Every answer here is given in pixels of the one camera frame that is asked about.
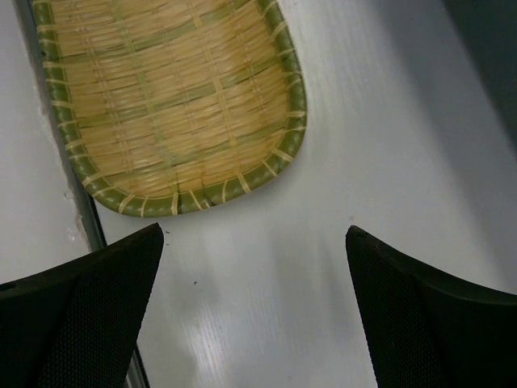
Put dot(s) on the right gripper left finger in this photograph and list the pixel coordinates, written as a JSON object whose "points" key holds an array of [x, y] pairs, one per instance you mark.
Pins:
{"points": [[76, 325]]}

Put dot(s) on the woven bamboo tray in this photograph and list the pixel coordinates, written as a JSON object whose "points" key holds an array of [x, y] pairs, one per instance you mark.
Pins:
{"points": [[171, 107]]}

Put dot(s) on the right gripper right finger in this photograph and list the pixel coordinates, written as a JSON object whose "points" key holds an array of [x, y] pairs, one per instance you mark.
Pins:
{"points": [[425, 327]]}

